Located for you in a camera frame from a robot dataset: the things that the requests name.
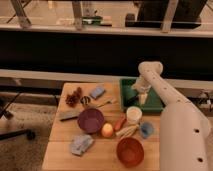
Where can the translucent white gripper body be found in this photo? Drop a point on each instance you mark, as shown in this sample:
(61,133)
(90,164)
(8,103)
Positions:
(142,98)

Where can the black handled brush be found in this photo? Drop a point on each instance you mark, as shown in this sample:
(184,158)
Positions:
(131,100)

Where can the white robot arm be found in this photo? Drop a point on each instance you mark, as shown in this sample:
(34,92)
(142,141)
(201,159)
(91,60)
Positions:
(183,127)

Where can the green plastic tray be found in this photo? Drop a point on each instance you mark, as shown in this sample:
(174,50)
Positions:
(153,103)

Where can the white cup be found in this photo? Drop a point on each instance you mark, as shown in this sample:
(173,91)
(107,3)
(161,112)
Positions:
(133,114)

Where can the orange carrot toy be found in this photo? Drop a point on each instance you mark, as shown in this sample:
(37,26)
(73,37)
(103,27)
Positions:
(119,124)

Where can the small blue cup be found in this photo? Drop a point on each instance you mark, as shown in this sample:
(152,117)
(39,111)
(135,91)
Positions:
(146,129)

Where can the cream plastic fork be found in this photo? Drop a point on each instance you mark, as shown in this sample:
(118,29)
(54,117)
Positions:
(107,102)

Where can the pale corn toy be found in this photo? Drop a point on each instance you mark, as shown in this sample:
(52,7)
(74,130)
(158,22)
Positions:
(127,131)

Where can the blue sponge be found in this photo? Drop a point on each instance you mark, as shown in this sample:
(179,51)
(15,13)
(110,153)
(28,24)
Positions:
(97,92)

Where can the black and white clip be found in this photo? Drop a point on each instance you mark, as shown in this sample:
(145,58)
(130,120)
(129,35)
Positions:
(85,100)

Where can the purple bowl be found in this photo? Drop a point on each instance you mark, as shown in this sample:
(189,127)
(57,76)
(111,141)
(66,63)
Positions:
(91,120)

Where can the orange red bowl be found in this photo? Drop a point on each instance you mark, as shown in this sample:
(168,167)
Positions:
(130,152)

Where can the blue folded cloth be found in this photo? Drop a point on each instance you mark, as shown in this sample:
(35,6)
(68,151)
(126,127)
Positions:
(80,144)

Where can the green item on shelf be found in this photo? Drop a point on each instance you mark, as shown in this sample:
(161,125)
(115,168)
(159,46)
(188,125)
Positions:
(92,20)

